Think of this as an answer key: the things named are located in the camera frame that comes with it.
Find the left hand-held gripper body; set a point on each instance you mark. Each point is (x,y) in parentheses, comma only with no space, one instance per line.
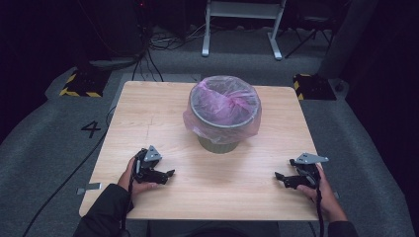
(148,164)

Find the pink plastic bag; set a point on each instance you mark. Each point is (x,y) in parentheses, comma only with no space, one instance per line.
(224,102)

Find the dark equipment stand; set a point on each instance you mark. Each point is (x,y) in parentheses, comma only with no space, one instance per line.
(112,33)

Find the person's left hand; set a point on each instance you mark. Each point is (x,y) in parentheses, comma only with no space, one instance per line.
(126,184)

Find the grey tape strip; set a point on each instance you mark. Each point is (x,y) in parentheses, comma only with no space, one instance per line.
(89,188)

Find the grey curtain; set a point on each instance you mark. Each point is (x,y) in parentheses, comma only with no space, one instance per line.
(349,36)

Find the black tripod stand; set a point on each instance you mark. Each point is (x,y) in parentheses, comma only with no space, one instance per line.
(309,33)

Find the green plastic bin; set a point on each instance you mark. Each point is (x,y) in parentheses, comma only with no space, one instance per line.
(217,147)

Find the white metal desk frame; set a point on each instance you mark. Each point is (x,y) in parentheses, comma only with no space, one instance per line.
(242,10)

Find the person's right hand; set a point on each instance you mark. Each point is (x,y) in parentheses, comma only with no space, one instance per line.
(327,194)

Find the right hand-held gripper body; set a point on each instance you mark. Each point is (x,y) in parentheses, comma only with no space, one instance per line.
(308,171)

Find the black yellow striped base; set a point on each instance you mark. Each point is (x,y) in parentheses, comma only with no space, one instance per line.
(85,84)
(314,87)

